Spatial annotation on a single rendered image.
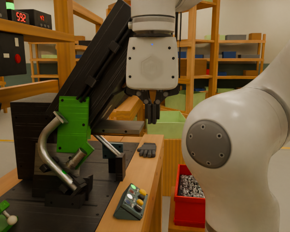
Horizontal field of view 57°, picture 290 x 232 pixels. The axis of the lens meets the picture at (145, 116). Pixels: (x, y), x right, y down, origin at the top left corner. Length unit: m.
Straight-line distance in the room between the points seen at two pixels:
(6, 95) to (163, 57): 1.01
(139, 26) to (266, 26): 10.04
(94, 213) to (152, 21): 0.68
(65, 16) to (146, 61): 1.37
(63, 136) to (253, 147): 0.80
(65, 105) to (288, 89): 0.79
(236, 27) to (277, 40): 1.48
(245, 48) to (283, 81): 9.82
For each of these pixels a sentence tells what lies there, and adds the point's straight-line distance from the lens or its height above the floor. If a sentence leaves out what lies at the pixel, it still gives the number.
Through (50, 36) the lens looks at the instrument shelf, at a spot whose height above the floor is 1.51.
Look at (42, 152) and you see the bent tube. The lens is 1.04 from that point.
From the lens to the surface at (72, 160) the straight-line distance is 0.99.
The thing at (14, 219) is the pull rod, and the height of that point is 0.95.
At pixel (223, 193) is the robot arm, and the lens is 0.41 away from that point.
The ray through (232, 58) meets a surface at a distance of 9.61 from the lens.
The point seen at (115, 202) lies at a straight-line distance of 1.02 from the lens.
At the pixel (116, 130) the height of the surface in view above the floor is 1.13.
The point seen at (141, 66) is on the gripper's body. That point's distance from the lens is 0.52.
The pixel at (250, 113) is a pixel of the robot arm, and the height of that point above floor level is 1.34.
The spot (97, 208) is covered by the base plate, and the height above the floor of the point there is 0.90.
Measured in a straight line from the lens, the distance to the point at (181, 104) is 3.66.
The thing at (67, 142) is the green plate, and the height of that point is 1.11.
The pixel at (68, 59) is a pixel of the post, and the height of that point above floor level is 1.40.
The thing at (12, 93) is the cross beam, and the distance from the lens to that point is 1.44.
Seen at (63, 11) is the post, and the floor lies 1.70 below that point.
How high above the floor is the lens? 1.41
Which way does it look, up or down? 12 degrees down
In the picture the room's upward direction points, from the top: straight up
